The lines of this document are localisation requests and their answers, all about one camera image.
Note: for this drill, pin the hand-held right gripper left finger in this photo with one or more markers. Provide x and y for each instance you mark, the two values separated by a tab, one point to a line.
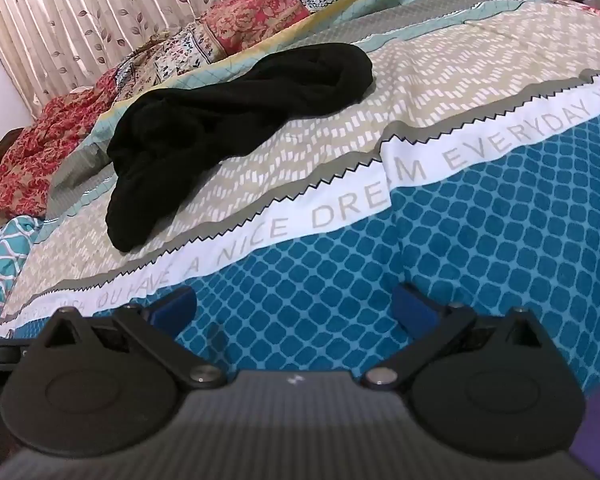
174	305

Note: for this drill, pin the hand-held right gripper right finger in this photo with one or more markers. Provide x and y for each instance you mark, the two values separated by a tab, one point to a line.
414	305

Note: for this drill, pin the black pants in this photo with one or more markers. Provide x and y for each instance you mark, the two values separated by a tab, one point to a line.
180	125

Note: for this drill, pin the patterned teal and beige bedsheet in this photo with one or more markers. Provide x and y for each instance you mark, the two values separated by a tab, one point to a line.
480	210

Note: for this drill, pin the teal wavy pattern pillow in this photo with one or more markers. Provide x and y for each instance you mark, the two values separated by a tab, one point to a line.
5	260

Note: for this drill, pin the red floral patchwork quilt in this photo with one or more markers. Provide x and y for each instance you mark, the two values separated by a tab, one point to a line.
55	135

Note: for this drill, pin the leaf print pleated curtain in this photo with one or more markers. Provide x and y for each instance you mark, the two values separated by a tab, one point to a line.
80	10

